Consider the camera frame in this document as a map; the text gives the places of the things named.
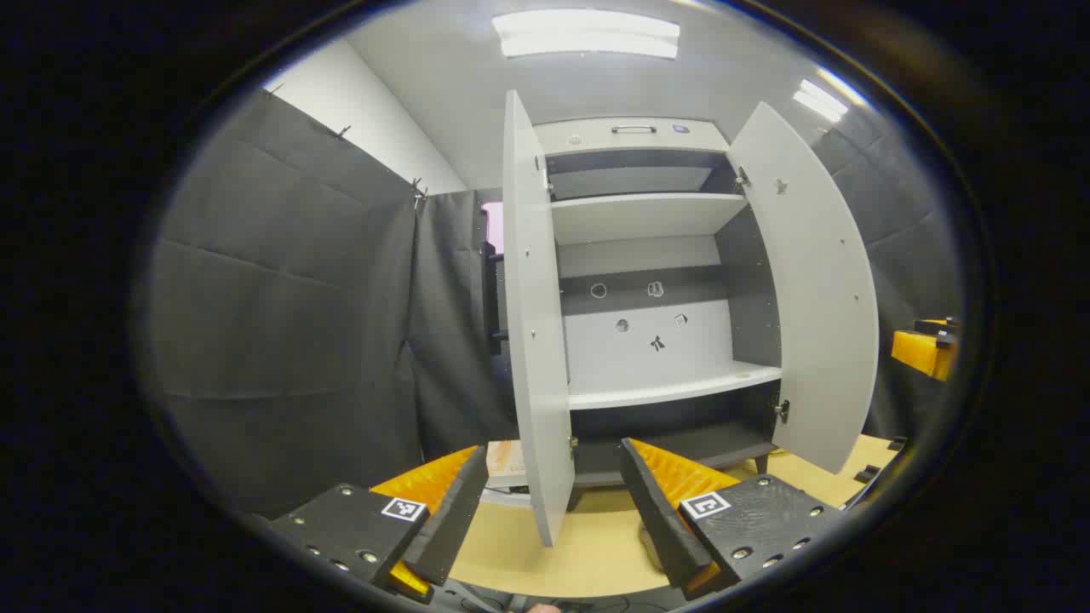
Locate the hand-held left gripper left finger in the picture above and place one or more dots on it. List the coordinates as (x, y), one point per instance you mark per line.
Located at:
(447, 519)

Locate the orange printed paper box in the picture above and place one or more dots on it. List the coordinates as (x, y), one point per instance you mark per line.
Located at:
(507, 460)

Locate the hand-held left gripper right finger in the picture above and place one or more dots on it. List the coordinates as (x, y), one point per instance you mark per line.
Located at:
(660, 519)

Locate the grey shoe cabinet door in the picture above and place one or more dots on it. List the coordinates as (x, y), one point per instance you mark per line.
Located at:
(536, 340)
(817, 298)

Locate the small ceiling light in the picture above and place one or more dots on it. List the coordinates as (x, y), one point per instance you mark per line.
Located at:
(819, 100)

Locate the black backdrop cloth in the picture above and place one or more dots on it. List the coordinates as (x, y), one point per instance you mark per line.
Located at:
(289, 298)
(911, 247)

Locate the grey shoe cabinet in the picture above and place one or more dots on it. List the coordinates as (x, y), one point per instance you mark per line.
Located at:
(647, 221)

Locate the long ceiling light panel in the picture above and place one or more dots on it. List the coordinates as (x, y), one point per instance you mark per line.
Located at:
(588, 34)

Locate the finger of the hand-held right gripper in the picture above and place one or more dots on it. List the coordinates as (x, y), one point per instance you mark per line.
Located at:
(920, 353)

